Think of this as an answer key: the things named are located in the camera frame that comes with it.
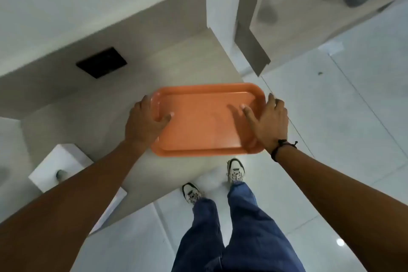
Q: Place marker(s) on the person's white left shoe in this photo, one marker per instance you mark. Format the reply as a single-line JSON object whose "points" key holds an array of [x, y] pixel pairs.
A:
{"points": [[192, 192]]}

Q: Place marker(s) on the person's left hand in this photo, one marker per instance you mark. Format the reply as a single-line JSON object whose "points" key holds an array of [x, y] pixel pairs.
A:
{"points": [[141, 125]]}

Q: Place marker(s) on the person's white right shoe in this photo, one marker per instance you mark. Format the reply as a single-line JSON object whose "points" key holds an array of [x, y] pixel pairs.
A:
{"points": [[236, 170]]}

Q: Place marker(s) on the person's white shoe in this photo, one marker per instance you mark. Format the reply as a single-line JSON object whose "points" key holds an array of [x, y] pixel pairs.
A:
{"points": [[192, 192], [236, 170]]}

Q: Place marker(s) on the black wall socket plate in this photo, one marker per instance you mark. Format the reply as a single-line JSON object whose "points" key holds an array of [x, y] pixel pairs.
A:
{"points": [[102, 62]]}

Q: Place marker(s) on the person's blue jeans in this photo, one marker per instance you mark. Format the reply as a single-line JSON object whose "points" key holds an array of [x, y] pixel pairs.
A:
{"points": [[255, 236]]}

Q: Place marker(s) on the white tissue box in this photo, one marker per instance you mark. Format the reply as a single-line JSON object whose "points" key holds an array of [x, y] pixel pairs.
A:
{"points": [[65, 156]]}

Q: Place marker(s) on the person's left forearm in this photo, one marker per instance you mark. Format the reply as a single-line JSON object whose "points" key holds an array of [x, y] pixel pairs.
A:
{"points": [[63, 211]]}

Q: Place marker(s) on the person's right hand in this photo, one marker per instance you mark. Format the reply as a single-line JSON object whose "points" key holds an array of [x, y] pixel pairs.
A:
{"points": [[271, 125]]}

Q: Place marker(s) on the black wristband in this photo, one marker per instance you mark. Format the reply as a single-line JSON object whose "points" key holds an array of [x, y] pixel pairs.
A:
{"points": [[278, 147]]}

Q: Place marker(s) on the grey door panel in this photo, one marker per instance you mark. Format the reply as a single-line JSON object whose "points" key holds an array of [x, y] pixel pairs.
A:
{"points": [[296, 16]]}

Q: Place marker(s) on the orange plastic tray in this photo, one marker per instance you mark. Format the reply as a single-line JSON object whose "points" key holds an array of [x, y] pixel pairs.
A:
{"points": [[207, 122]]}

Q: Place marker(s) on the person's right forearm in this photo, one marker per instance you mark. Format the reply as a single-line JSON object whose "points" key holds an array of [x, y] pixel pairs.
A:
{"points": [[344, 205]]}

